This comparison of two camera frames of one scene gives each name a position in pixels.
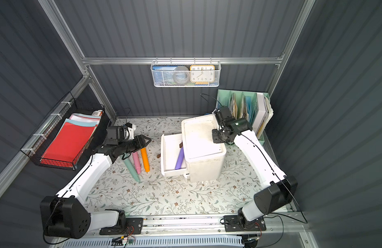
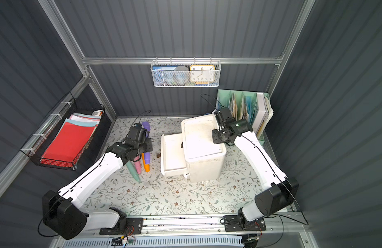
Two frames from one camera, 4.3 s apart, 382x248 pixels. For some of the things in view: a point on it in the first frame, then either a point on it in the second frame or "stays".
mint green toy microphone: (129, 163) stays
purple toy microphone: (178, 163) to (146, 125)
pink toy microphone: (137, 162) stays
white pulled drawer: (170, 151) stays
